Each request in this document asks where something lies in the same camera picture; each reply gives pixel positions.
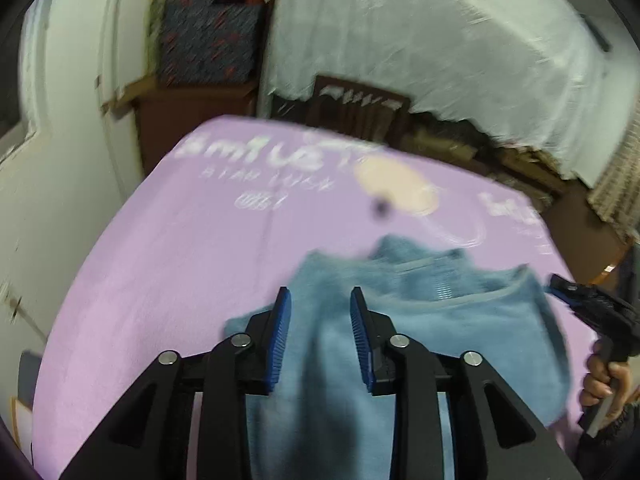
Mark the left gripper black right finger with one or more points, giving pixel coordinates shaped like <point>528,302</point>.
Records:
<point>452,415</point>

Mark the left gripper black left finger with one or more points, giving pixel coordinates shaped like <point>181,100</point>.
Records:
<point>146,433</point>

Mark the blue fleece garment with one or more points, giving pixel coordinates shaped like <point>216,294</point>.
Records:
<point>320,421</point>

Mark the person right hand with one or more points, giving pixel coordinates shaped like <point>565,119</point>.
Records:
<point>614,381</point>

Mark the pink printed bed sheet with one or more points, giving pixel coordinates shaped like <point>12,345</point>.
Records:
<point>222,222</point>

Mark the brown wooden cabinet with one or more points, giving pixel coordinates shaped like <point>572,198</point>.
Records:
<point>166,114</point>

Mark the dark wooden chair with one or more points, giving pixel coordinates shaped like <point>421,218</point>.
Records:
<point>358,110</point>

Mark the white lace cloth cover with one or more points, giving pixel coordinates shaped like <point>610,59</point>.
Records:
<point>526,72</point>

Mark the dark patterned storage box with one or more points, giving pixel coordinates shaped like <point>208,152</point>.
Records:
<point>205,42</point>

